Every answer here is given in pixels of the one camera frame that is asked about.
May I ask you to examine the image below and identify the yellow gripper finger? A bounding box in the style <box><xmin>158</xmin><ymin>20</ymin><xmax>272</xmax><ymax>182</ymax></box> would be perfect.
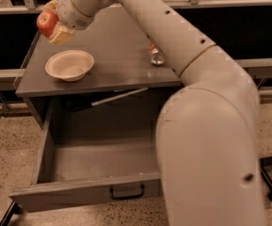
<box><xmin>48</xmin><ymin>22</ymin><xmax>75</xmax><ymax>44</ymax></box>
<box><xmin>43</xmin><ymin>0</ymin><xmax>57</xmax><ymax>14</ymax></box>

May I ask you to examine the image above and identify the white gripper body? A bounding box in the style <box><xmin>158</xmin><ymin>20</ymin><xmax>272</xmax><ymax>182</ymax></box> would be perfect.
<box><xmin>56</xmin><ymin>0</ymin><xmax>114</xmax><ymax>30</ymax></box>

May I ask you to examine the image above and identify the red apple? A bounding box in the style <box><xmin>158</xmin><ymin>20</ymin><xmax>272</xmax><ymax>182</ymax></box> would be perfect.
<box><xmin>37</xmin><ymin>9</ymin><xmax>58</xmax><ymax>38</ymax></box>

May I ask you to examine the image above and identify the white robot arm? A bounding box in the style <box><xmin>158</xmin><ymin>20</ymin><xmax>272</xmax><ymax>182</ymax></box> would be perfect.
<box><xmin>47</xmin><ymin>0</ymin><xmax>266</xmax><ymax>226</ymax></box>

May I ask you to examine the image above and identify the grey cabinet with top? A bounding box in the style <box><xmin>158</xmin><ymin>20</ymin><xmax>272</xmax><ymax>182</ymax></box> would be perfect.
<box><xmin>15</xmin><ymin>6</ymin><xmax>209</xmax><ymax>130</ymax></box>

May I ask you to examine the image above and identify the open grey top drawer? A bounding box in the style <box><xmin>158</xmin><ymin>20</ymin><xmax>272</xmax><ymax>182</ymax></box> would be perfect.
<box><xmin>9</xmin><ymin>88</ymin><xmax>175</xmax><ymax>212</ymax></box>

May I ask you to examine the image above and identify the white paper bowl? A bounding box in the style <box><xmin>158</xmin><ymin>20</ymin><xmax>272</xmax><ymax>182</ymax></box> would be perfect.
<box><xmin>45</xmin><ymin>50</ymin><xmax>94</xmax><ymax>82</ymax></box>

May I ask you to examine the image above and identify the red soda can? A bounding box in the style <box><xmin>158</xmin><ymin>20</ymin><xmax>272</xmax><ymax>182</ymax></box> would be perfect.
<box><xmin>149</xmin><ymin>43</ymin><xmax>166</xmax><ymax>66</ymax></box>

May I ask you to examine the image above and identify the black cabinet leg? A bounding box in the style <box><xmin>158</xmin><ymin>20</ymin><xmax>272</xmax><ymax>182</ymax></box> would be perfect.
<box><xmin>0</xmin><ymin>201</ymin><xmax>22</xmax><ymax>226</ymax></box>

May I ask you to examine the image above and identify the black drawer handle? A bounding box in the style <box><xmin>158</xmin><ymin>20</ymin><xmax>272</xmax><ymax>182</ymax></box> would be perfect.
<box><xmin>109</xmin><ymin>185</ymin><xmax>145</xmax><ymax>201</ymax></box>

